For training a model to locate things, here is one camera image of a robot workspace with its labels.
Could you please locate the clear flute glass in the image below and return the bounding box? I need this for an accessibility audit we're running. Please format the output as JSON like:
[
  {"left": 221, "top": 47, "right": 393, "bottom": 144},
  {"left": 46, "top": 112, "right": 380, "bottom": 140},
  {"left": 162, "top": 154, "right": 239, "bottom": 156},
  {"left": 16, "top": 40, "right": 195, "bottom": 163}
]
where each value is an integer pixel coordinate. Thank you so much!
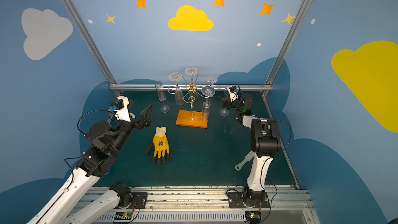
[
  {"left": 219, "top": 89, "right": 231, "bottom": 117},
  {"left": 202, "top": 86, "right": 216, "bottom": 122},
  {"left": 169, "top": 72, "right": 184, "bottom": 105},
  {"left": 185, "top": 67, "right": 199, "bottom": 96},
  {"left": 205, "top": 76, "right": 218, "bottom": 87},
  {"left": 154, "top": 82, "right": 170, "bottom": 113}
]

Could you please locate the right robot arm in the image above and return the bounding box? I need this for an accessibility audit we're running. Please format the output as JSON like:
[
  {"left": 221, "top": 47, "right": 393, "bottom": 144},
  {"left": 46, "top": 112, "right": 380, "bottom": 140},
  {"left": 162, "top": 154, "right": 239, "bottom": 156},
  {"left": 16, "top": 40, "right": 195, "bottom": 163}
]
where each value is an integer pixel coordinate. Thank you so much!
[{"left": 220, "top": 86, "right": 282, "bottom": 207}]

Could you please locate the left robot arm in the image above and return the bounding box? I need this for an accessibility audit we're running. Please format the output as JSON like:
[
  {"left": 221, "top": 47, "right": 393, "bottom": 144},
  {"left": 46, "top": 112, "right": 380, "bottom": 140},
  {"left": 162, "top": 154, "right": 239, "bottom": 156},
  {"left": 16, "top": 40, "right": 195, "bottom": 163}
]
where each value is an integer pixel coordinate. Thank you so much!
[{"left": 29, "top": 96, "right": 152, "bottom": 224}]

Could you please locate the yellow black work glove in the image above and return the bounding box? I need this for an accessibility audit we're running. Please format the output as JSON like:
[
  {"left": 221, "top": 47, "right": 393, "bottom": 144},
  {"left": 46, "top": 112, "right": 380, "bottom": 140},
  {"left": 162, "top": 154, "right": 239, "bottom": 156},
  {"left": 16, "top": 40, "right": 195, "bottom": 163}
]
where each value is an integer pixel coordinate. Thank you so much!
[{"left": 145, "top": 127, "right": 170, "bottom": 165}]

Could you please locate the white plastic brush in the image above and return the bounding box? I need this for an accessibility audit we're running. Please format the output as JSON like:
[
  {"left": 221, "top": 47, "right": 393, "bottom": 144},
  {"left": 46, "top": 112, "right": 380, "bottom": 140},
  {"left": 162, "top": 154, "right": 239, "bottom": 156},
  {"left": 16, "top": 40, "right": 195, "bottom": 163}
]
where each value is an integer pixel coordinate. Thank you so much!
[{"left": 235, "top": 151, "right": 255, "bottom": 171}]

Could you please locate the left controller board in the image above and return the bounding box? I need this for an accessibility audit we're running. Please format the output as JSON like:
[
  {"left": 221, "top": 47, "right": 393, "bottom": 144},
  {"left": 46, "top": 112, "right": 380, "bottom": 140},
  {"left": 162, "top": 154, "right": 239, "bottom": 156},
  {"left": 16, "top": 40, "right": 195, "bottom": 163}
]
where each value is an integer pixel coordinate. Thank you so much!
[{"left": 113, "top": 212, "right": 134, "bottom": 224}]

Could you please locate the controller board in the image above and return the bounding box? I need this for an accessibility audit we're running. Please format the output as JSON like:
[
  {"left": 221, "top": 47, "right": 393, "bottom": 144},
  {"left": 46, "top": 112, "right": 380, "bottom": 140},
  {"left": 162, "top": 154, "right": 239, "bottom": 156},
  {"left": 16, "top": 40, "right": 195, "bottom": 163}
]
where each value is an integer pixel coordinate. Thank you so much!
[
  {"left": 113, "top": 212, "right": 134, "bottom": 224},
  {"left": 245, "top": 212, "right": 262, "bottom": 224}
]

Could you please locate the right controller board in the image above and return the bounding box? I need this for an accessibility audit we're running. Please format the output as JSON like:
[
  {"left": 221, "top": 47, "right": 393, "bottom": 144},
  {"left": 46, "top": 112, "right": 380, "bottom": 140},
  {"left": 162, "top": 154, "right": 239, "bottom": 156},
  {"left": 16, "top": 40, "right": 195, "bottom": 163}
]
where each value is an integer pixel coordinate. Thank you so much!
[{"left": 245, "top": 212, "right": 262, "bottom": 224}]

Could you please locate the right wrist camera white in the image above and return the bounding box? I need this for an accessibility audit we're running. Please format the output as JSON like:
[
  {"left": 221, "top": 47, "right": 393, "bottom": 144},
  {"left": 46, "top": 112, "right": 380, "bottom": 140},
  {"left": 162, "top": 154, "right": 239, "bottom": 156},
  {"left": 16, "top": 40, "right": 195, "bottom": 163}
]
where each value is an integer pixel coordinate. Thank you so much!
[{"left": 227, "top": 86, "right": 239, "bottom": 102}]

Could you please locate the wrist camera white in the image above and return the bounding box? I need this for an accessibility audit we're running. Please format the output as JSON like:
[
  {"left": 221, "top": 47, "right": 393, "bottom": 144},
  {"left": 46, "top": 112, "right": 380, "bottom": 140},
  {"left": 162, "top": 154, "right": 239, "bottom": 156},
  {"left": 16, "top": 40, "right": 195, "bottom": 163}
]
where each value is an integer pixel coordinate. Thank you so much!
[
  {"left": 227, "top": 86, "right": 239, "bottom": 102},
  {"left": 109, "top": 96, "right": 131, "bottom": 122}
]

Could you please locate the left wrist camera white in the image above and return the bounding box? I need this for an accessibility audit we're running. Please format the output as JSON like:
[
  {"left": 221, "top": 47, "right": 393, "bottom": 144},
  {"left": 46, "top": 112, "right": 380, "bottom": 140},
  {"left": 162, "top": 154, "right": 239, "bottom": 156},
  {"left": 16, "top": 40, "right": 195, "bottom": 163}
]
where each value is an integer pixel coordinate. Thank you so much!
[{"left": 109, "top": 96, "right": 131, "bottom": 122}]

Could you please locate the horizontal aluminium frame bar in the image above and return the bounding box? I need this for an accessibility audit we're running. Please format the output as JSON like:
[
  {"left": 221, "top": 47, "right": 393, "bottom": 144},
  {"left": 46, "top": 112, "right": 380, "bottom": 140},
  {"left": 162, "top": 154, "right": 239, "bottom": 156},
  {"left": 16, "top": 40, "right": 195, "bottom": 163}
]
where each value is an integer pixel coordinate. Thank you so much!
[{"left": 109, "top": 83, "right": 273, "bottom": 91}]

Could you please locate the gold wire glass rack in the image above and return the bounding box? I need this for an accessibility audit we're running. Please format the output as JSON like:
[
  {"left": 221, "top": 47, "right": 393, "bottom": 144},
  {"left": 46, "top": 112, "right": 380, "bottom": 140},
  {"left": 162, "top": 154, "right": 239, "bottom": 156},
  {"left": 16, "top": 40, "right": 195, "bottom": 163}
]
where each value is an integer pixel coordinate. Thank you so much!
[{"left": 167, "top": 74, "right": 208, "bottom": 129}]

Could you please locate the left aluminium frame post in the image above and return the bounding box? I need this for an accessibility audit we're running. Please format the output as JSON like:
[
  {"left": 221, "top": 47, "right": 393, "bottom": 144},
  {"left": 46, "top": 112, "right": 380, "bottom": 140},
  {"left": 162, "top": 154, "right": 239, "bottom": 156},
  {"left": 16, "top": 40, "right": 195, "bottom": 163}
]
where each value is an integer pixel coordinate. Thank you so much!
[{"left": 61, "top": 0, "right": 117, "bottom": 86}]

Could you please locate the aluminium frame post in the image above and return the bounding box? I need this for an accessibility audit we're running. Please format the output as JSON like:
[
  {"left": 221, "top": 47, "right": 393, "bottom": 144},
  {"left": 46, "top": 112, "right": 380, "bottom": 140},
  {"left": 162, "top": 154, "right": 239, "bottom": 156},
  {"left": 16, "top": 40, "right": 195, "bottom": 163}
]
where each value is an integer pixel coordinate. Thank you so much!
[
  {"left": 61, "top": 0, "right": 117, "bottom": 86},
  {"left": 260, "top": 0, "right": 324, "bottom": 97}
]

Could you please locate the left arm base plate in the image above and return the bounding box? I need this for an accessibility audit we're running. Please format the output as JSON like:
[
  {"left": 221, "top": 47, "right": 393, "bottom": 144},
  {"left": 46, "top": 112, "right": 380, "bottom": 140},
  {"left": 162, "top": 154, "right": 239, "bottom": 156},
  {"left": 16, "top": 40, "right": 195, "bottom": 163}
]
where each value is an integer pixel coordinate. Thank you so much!
[{"left": 124, "top": 192, "right": 148, "bottom": 209}]

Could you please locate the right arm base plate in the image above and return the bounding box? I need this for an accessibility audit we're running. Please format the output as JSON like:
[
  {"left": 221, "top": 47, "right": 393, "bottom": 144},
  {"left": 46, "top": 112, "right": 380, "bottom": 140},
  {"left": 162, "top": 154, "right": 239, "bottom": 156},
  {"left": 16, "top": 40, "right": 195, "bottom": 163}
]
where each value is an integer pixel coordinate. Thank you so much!
[{"left": 226, "top": 188, "right": 270, "bottom": 208}]

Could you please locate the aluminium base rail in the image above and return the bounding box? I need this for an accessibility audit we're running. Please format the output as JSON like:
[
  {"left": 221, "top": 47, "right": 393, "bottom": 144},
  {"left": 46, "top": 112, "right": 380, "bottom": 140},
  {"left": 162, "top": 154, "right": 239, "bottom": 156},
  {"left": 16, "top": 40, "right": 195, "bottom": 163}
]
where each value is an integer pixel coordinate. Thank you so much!
[{"left": 71, "top": 186, "right": 320, "bottom": 224}]

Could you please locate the right aluminium frame post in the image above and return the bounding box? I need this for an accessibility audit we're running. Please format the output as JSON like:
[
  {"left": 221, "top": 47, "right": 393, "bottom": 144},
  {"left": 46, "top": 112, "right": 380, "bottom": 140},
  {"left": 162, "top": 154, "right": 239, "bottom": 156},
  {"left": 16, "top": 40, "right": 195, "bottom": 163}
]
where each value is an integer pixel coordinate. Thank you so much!
[{"left": 260, "top": 0, "right": 324, "bottom": 97}]

